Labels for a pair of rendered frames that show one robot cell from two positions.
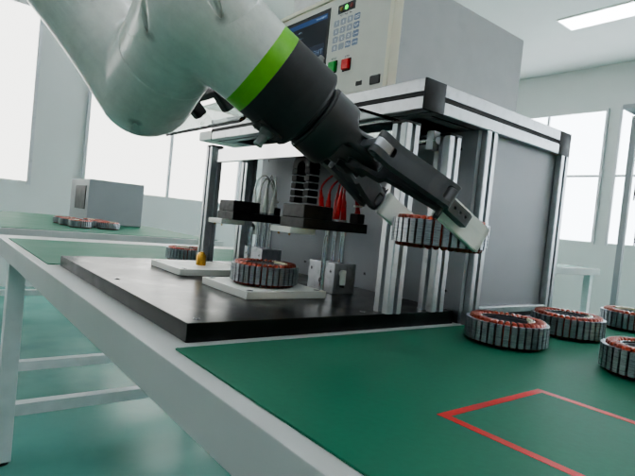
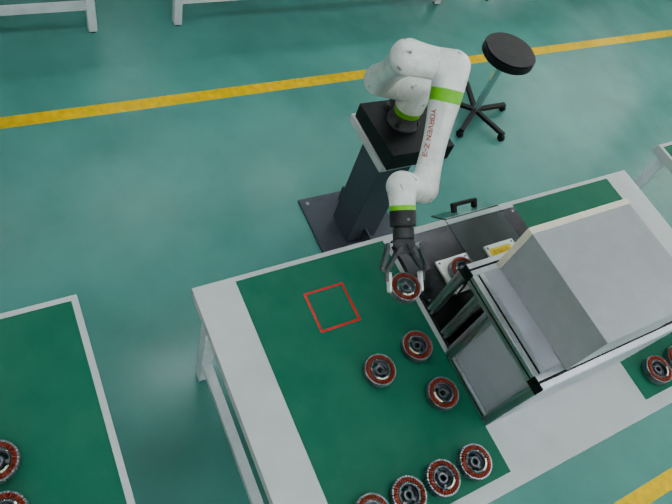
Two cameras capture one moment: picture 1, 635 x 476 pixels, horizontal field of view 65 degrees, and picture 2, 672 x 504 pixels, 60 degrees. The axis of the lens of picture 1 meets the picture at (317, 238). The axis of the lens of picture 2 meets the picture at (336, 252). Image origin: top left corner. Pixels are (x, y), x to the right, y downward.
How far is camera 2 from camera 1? 209 cm
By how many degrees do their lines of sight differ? 84
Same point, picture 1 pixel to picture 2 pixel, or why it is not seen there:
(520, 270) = (483, 386)
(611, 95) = not seen: outside the picture
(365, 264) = not seen: hidden behind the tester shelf
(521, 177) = (502, 358)
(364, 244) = not seen: hidden behind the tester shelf
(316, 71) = (393, 218)
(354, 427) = (335, 263)
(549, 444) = (328, 295)
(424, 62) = (523, 274)
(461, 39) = (552, 289)
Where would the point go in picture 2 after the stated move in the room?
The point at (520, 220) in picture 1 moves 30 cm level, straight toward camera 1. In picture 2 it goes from (493, 370) to (417, 315)
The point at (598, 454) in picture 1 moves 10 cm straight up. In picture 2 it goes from (323, 301) to (330, 288)
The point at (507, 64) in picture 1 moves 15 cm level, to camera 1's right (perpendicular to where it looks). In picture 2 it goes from (583, 337) to (584, 386)
